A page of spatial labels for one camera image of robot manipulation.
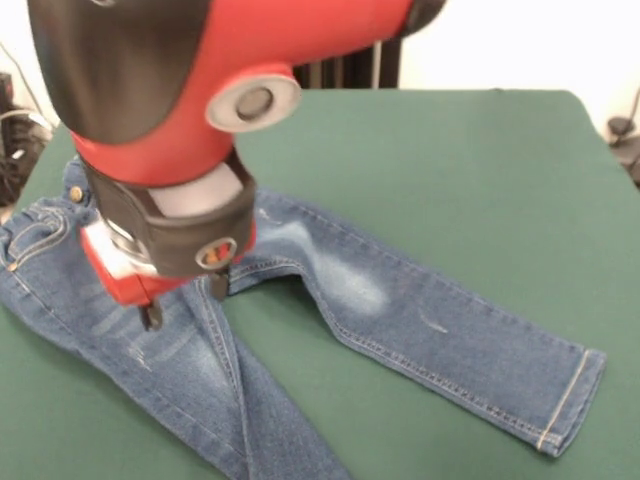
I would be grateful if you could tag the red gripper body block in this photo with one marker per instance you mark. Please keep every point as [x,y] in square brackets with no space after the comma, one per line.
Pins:
[130,290]

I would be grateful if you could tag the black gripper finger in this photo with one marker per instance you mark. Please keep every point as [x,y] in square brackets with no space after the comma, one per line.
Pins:
[219,287]
[151,316]

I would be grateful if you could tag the blue denim jeans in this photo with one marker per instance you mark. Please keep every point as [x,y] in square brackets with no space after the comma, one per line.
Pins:
[400,325]

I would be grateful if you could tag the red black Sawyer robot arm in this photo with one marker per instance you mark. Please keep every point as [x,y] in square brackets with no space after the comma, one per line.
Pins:
[200,100]

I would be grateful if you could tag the black wheeled chair base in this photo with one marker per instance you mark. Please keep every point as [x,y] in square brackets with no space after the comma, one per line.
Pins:
[620,126]
[15,145]

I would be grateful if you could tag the dark green table cloth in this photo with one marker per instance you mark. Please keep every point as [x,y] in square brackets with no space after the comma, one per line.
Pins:
[450,175]

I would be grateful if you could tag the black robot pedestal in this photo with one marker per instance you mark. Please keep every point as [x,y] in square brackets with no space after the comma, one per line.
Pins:
[350,65]

